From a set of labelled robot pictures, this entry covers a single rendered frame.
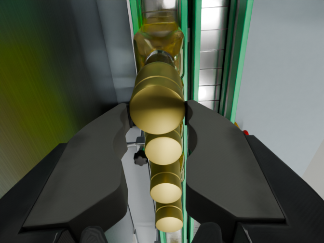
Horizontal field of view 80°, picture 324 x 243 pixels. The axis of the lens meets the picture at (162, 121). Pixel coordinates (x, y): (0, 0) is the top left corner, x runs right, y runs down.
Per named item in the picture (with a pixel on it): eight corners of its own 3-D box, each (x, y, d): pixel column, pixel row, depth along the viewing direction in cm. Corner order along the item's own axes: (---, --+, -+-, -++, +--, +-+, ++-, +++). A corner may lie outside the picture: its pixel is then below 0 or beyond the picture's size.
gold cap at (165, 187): (149, 154, 23) (147, 183, 19) (179, 152, 23) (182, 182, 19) (152, 174, 25) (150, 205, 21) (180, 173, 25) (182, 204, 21)
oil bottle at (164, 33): (144, 18, 37) (128, 36, 19) (174, 16, 36) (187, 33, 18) (147, 49, 40) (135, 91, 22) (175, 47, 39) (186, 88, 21)
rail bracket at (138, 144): (122, 119, 49) (110, 155, 38) (149, 117, 49) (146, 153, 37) (125, 132, 51) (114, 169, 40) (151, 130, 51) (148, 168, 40)
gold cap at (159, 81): (132, 62, 14) (122, 85, 11) (181, 60, 14) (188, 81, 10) (138, 105, 16) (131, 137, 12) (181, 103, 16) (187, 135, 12)
